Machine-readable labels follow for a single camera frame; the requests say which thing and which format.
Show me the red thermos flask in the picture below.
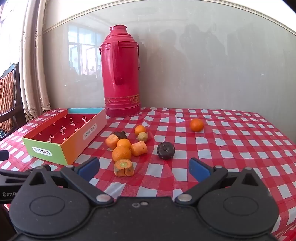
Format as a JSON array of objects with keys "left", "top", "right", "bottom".
[{"left": 99, "top": 25, "right": 142, "bottom": 117}]

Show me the beige lace curtain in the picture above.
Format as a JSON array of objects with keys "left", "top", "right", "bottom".
[{"left": 20, "top": 0, "right": 52, "bottom": 123}]

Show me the large round tangerine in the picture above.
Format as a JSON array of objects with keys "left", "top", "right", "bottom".
[{"left": 190, "top": 118, "right": 204, "bottom": 133}]

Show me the red checkered tablecloth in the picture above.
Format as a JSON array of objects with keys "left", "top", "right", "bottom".
[{"left": 0, "top": 107, "right": 296, "bottom": 241}]

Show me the carrot piece with green top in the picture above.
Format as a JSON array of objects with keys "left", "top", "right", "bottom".
[{"left": 113, "top": 159, "right": 134, "bottom": 177}]

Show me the dark wooden chair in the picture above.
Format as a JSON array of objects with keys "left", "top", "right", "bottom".
[{"left": 0, "top": 62, "right": 26, "bottom": 139}]

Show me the orange patterned cushion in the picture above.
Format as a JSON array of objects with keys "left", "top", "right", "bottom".
[{"left": 0, "top": 72, "right": 18, "bottom": 114}]

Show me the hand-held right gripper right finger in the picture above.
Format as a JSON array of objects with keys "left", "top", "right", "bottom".
[{"left": 174, "top": 158, "right": 263, "bottom": 206}]

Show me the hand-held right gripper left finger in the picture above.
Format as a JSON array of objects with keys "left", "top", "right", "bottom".
[{"left": 24, "top": 157, "right": 114, "bottom": 206}]

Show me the colourful cardboard box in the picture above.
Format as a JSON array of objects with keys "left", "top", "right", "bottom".
[{"left": 22, "top": 108, "right": 107, "bottom": 166}]

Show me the small tangerine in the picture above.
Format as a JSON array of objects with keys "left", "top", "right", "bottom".
[{"left": 134, "top": 125, "right": 147, "bottom": 136}]

